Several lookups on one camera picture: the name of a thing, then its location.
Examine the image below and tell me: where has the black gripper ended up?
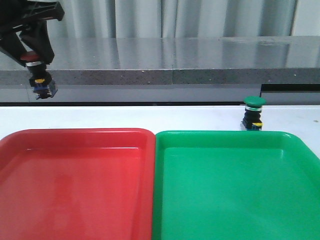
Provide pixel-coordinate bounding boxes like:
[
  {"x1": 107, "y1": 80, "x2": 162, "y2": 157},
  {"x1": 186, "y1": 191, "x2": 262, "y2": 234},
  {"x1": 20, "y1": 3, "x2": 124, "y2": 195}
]
[{"x1": 0, "y1": 0, "x2": 65, "y2": 67}]

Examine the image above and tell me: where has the red mushroom push button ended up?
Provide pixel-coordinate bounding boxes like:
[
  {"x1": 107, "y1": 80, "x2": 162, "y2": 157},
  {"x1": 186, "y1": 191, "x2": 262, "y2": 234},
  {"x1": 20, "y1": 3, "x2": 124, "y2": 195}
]
[{"x1": 20, "y1": 51, "x2": 58, "y2": 100}]

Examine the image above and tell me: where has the green mushroom push button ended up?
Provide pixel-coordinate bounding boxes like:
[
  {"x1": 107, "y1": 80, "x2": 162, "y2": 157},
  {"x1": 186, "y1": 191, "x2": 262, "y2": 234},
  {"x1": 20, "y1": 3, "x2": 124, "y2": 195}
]
[{"x1": 240, "y1": 96, "x2": 266, "y2": 131}]

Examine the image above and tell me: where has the white pleated curtain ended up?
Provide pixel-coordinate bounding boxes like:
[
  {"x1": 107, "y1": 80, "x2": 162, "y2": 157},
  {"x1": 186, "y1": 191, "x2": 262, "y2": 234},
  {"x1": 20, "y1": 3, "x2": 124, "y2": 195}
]
[{"x1": 47, "y1": 0, "x2": 298, "y2": 38}]

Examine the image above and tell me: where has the red plastic tray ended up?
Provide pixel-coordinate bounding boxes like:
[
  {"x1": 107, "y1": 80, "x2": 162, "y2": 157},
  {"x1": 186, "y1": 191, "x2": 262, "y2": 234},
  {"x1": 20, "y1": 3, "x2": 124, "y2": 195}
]
[{"x1": 0, "y1": 128, "x2": 155, "y2": 240}]

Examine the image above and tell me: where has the grey stone counter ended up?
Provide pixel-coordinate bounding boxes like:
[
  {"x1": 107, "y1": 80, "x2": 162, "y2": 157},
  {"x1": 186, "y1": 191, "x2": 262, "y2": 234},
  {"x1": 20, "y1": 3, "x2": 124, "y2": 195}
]
[{"x1": 0, "y1": 36, "x2": 320, "y2": 105}]

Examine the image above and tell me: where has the green plastic tray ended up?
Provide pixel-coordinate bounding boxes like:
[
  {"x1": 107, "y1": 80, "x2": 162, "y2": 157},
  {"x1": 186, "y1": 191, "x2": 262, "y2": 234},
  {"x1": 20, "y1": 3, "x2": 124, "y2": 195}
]
[{"x1": 152, "y1": 131, "x2": 320, "y2": 240}]

